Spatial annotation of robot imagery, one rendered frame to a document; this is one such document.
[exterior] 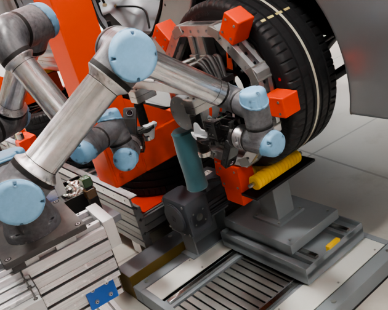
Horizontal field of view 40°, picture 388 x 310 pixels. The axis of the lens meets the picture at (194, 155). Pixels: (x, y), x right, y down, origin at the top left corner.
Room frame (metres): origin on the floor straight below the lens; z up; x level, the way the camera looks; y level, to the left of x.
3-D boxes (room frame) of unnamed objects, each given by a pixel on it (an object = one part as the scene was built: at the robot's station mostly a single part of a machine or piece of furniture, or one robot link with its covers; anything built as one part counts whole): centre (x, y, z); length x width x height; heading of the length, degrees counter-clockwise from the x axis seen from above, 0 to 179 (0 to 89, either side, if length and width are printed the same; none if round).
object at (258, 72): (1.86, -0.14, 0.85); 0.54 x 0.07 x 0.54; 33
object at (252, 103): (1.36, -0.19, 0.95); 0.11 x 0.08 x 0.11; 18
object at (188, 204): (2.10, -0.02, 0.26); 0.42 x 0.18 x 0.35; 123
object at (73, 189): (2.04, 0.53, 0.51); 0.20 x 0.14 x 0.13; 25
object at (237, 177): (1.88, -0.17, 0.48); 0.16 x 0.12 x 0.17; 123
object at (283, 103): (1.60, -0.32, 0.85); 0.09 x 0.08 x 0.07; 33
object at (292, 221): (1.95, -0.28, 0.32); 0.40 x 0.30 x 0.28; 33
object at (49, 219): (1.27, 0.47, 0.87); 0.15 x 0.15 x 0.10
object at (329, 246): (1.92, -0.31, 0.13); 0.50 x 0.36 x 0.10; 33
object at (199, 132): (1.55, -0.03, 0.86); 0.09 x 0.03 x 0.06; 41
